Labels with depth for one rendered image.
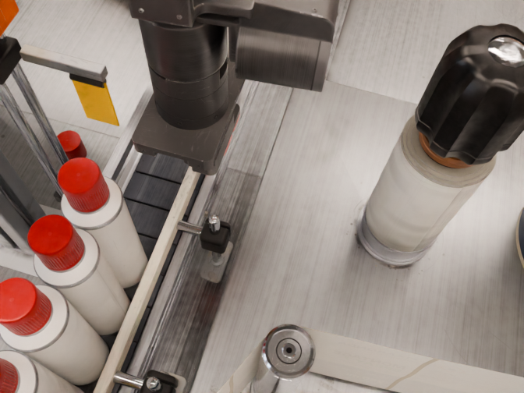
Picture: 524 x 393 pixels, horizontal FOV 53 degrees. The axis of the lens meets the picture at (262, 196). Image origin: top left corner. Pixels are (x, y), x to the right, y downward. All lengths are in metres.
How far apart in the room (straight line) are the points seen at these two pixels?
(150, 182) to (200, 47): 0.33
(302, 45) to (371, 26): 0.59
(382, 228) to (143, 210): 0.28
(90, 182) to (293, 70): 0.18
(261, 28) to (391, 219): 0.28
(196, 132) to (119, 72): 0.43
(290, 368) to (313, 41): 0.22
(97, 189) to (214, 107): 0.11
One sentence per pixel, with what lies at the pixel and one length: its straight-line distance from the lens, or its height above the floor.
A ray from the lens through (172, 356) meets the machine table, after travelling 0.63.
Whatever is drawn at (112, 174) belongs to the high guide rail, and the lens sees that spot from 0.58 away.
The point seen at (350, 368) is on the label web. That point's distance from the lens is 0.49.
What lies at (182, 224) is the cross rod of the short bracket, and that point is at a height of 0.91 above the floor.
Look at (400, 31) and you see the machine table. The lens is 0.92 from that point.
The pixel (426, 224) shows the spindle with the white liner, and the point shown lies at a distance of 0.54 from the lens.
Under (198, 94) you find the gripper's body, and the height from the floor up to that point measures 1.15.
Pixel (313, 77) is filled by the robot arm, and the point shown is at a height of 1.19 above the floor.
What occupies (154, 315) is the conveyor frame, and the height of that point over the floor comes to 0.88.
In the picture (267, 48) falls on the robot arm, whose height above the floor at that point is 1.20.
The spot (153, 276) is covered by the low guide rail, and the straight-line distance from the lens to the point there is 0.57.
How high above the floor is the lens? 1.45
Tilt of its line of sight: 62 degrees down
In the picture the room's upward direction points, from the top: 6 degrees clockwise
